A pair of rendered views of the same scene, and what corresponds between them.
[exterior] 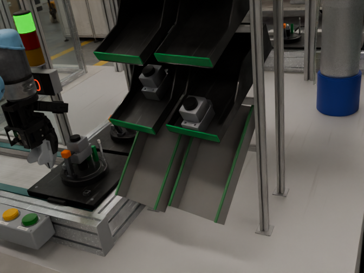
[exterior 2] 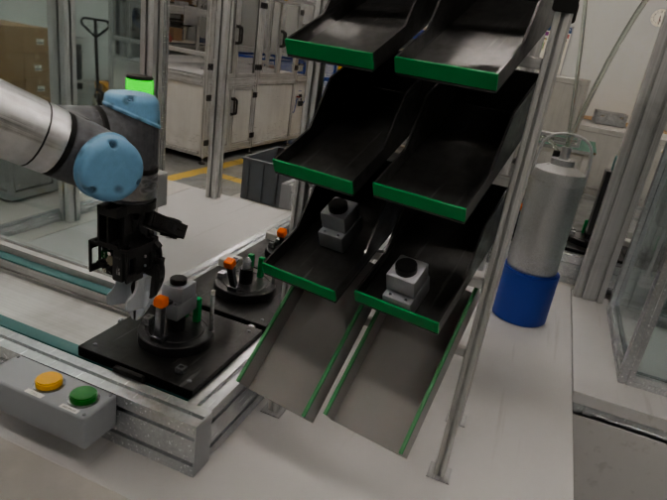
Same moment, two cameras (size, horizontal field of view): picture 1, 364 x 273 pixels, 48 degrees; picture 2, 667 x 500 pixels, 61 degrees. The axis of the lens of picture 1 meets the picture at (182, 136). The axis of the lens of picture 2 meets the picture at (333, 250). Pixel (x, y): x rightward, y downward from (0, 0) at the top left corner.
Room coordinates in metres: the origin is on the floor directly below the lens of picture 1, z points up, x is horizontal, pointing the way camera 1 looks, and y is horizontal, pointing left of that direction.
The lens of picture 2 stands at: (0.09, 0.21, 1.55)
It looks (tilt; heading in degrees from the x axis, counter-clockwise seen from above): 21 degrees down; 349
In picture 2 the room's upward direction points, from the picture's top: 9 degrees clockwise
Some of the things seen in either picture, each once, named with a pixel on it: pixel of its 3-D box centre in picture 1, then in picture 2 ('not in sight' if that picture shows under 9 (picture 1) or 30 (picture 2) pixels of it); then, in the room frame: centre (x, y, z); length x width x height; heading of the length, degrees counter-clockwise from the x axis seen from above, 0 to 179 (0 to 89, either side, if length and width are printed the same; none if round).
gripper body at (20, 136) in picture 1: (27, 119); (127, 236); (0.92, 0.37, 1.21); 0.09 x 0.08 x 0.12; 150
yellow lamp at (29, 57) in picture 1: (34, 56); not in sight; (1.24, 0.40, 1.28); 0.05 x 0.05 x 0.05
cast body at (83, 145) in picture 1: (79, 145); (181, 293); (1.05, 0.29, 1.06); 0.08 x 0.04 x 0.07; 152
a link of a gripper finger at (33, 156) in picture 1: (36, 155); (120, 295); (0.94, 0.38, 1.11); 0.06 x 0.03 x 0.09; 150
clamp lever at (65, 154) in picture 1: (70, 161); (163, 314); (1.00, 0.32, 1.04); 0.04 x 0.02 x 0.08; 150
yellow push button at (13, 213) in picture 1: (11, 215); (49, 383); (0.90, 0.48, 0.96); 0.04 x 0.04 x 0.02
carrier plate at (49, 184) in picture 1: (85, 176); (176, 341); (1.04, 0.30, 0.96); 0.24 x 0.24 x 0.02; 60
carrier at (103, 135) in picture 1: (128, 121); (246, 272); (1.26, 0.17, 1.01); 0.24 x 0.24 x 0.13; 60
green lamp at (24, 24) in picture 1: (24, 22); (139, 92); (1.24, 0.40, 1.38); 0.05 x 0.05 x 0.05
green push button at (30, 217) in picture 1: (30, 220); (83, 398); (0.86, 0.42, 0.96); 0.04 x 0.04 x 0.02
